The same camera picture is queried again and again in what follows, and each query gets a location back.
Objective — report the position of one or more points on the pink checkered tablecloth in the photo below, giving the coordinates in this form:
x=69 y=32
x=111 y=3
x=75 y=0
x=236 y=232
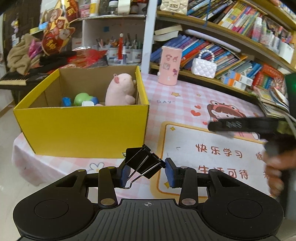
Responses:
x=183 y=103

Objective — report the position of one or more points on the beige crumpled cloth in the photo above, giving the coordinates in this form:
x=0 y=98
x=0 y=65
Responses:
x=18 y=59

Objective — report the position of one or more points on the cream quilted handbag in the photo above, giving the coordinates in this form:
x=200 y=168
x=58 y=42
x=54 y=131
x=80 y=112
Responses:
x=174 y=6

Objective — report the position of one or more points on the person's right hand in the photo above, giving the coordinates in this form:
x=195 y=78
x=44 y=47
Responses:
x=274 y=166

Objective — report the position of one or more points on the yellow cardboard box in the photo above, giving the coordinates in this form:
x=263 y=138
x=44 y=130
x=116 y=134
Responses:
x=82 y=132

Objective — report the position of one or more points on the red foil bag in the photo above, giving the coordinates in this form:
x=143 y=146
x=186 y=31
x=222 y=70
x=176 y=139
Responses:
x=88 y=58

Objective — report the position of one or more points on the black electric keyboard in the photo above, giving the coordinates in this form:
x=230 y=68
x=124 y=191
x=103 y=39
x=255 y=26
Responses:
x=16 y=79

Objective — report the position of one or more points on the white cubby shelf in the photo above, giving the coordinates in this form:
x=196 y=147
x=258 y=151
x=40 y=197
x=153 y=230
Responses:
x=103 y=33

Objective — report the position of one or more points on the pink plush pig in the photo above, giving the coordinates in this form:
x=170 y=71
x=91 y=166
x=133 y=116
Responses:
x=121 y=90

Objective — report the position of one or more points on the green frog toy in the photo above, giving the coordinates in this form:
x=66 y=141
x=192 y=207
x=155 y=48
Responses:
x=81 y=97

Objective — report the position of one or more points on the black binder clip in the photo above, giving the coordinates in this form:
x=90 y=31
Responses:
x=143 y=162

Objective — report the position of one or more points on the white cartoon desk mat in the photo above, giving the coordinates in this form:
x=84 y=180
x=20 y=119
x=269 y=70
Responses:
x=189 y=146

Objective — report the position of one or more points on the pink cylindrical holder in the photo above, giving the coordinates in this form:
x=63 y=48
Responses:
x=169 y=65

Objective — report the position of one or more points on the wooden bookshelf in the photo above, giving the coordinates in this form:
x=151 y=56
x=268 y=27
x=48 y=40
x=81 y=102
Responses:
x=233 y=41

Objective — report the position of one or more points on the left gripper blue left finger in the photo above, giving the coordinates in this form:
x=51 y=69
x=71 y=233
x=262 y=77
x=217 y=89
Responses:
x=110 y=178

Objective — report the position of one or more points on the white squishy block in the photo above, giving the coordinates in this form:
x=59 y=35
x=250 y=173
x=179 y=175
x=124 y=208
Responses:
x=87 y=103

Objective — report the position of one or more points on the blue plastic packet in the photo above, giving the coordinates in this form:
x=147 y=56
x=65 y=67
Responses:
x=66 y=102

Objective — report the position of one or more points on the white quilted mini handbag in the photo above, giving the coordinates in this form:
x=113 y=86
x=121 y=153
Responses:
x=202 y=67

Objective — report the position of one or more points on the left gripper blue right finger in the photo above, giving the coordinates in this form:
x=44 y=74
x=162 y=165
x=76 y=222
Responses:
x=185 y=179

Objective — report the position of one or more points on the stack of magazines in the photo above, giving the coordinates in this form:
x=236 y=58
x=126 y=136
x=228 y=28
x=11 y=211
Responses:
x=270 y=104

